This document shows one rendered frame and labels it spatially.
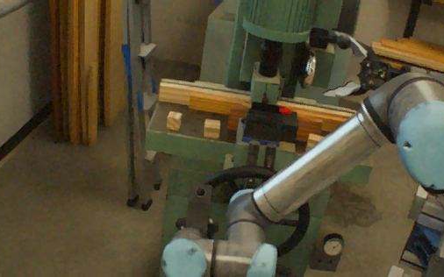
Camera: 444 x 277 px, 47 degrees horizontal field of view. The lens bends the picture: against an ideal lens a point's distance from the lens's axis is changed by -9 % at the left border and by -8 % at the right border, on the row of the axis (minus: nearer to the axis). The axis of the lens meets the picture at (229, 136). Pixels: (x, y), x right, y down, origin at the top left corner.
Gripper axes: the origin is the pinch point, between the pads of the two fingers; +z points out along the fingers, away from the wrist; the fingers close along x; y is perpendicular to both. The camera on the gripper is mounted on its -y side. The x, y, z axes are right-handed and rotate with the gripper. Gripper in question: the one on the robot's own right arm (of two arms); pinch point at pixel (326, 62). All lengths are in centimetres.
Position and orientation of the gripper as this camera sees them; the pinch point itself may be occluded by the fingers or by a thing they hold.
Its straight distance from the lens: 131.2
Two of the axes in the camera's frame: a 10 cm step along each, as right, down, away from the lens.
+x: -1.7, 9.5, 2.4
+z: -9.8, -1.7, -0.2
